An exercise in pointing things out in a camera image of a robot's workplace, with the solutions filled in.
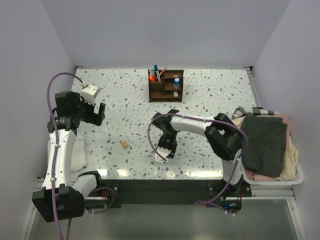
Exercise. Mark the brown wooden desk organizer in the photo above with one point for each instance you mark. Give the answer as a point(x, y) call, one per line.
point(164, 91)

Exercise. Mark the cream knit cloth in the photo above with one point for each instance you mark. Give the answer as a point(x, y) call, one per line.
point(291, 160)

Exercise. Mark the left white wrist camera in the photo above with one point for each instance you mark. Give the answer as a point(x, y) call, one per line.
point(90, 93)

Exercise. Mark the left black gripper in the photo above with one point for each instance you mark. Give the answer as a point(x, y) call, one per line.
point(94, 118)

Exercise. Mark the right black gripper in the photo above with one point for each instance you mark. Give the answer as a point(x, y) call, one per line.
point(173, 149)

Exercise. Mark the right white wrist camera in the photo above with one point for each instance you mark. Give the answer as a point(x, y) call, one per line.
point(162, 155)

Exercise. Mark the white laundry tray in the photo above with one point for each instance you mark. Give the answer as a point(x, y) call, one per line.
point(291, 173)

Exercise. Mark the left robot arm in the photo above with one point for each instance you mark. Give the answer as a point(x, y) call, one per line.
point(59, 198)

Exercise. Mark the red pen clear cap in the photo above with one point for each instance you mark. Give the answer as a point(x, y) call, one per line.
point(151, 73)

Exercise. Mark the black orange marker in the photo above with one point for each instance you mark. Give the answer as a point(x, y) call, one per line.
point(152, 79)

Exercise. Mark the black white striped cloth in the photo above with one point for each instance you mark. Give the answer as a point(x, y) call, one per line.
point(254, 111)

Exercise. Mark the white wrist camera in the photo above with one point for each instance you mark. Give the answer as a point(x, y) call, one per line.
point(90, 93)
point(162, 155)

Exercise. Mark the blue capped white marker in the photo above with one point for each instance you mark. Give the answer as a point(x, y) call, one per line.
point(156, 73)

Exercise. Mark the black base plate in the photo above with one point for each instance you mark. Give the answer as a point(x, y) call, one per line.
point(153, 192)

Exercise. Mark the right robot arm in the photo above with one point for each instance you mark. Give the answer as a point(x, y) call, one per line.
point(227, 141)

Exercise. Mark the aluminium frame rail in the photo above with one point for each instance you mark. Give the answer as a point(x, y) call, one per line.
point(247, 190)

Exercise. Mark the dark grey dotted cloth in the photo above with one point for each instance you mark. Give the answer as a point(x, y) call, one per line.
point(267, 138)

